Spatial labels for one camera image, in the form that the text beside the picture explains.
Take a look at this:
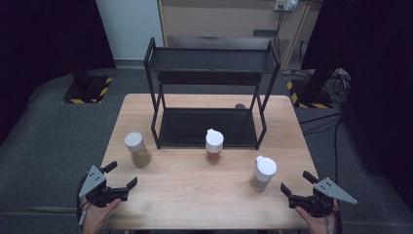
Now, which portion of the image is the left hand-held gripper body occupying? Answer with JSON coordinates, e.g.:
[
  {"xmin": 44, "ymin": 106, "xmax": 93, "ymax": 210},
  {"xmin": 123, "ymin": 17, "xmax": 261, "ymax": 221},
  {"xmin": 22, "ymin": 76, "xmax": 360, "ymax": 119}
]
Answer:
[{"xmin": 78, "ymin": 165, "xmax": 130, "ymax": 209}]

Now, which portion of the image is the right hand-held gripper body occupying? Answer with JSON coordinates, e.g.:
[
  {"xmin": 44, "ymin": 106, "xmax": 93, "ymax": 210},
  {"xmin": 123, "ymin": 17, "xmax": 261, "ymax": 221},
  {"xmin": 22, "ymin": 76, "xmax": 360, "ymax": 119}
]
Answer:
[{"xmin": 287, "ymin": 177, "xmax": 358, "ymax": 218}]

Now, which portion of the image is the tan spice glass jar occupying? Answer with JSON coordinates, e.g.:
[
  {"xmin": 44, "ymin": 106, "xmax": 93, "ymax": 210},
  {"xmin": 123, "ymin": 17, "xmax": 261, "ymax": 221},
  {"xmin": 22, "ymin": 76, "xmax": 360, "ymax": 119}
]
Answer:
[{"xmin": 124, "ymin": 131, "xmax": 153, "ymax": 169}]

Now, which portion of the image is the orange spice glass jar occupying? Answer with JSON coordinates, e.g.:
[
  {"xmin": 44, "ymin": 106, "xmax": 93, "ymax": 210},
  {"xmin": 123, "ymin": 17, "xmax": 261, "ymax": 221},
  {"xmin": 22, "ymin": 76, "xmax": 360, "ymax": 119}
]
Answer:
[{"xmin": 205, "ymin": 128, "xmax": 225, "ymax": 165}]

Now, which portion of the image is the black metal two-tier rack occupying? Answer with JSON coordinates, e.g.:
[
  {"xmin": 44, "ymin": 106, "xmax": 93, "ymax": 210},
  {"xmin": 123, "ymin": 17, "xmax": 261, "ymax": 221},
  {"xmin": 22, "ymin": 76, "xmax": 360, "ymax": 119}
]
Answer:
[{"xmin": 143, "ymin": 36, "xmax": 282, "ymax": 151}]

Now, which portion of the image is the person's right hand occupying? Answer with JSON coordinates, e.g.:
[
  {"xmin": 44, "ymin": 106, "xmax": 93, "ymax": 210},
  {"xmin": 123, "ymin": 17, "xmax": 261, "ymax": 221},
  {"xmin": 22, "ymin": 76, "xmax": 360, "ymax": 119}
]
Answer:
[{"xmin": 294, "ymin": 201, "xmax": 340, "ymax": 234}]

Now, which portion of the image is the person's left hand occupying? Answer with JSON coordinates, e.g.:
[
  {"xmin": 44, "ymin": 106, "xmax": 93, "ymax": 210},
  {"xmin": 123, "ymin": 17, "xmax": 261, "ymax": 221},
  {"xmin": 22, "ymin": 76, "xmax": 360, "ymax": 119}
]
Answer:
[{"xmin": 81, "ymin": 198, "xmax": 123, "ymax": 234}]

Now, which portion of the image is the grey spice glass jar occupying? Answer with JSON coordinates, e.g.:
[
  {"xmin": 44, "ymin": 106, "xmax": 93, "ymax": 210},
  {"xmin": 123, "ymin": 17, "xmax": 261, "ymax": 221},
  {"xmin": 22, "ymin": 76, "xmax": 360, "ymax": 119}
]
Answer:
[{"xmin": 249, "ymin": 155, "xmax": 279, "ymax": 192}]

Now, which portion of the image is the stand base with hazard tape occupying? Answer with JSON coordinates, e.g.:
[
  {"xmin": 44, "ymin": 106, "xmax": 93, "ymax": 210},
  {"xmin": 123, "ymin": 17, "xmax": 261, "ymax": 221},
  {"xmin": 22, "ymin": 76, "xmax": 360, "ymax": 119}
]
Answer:
[
  {"xmin": 285, "ymin": 79, "xmax": 334, "ymax": 109},
  {"xmin": 62, "ymin": 75, "xmax": 114, "ymax": 104}
]

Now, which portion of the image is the dark curtain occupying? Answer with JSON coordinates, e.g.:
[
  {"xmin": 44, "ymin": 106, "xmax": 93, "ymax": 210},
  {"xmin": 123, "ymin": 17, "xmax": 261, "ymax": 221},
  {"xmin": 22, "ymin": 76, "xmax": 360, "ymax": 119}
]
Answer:
[
  {"xmin": 0, "ymin": 0, "xmax": 117, "ymax": 145},
  {"xmin": 301, "ymin": 0, "xmax": 413, "ymax": 209}
]

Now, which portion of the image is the white power strip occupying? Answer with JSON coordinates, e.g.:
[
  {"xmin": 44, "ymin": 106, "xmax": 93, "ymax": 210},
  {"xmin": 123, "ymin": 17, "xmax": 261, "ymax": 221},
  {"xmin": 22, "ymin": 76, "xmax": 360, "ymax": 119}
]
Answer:
[{"xmin": 273, "ymin": 0, "xmax": 299, "ymax": 13}]

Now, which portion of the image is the beige wooden cabinet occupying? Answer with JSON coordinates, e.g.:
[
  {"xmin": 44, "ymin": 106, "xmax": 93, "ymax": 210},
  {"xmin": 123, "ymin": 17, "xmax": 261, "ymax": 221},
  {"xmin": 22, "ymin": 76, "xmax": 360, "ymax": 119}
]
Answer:
[{"xmin": 157, "ymin": 0, "xmax": 315, "ymax": 70}]

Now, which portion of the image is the left hand-held gripper cable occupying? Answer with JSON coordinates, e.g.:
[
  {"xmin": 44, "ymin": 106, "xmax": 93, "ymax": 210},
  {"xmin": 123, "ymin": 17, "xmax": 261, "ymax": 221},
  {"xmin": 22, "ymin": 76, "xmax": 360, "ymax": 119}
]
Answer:
[{"xmin": 76, "ymin": 175, "xmax": 91, "ymax": 228}]

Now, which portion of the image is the black floor cable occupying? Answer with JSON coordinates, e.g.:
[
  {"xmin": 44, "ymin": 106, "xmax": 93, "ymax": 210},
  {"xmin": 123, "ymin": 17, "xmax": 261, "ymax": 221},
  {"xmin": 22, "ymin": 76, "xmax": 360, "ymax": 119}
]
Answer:
[{"xmin": 298, "ymin": 112, "xmax": 345, "ymax": 136}]

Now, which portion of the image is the bundle of floor cables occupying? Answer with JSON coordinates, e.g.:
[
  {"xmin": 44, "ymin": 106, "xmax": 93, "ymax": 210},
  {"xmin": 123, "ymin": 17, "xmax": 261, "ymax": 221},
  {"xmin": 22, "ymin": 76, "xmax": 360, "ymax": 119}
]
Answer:
[{"xmin": 327, "ymin": 67, "xmax": 353, "ymax": 105}]

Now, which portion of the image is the white wall panel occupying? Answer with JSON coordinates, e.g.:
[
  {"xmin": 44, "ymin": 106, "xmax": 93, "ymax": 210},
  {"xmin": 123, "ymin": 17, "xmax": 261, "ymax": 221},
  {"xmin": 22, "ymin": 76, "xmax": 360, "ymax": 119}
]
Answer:
[{"xmin": 94, "ymin": 0, "xmax": 166, "ymax": 61}]

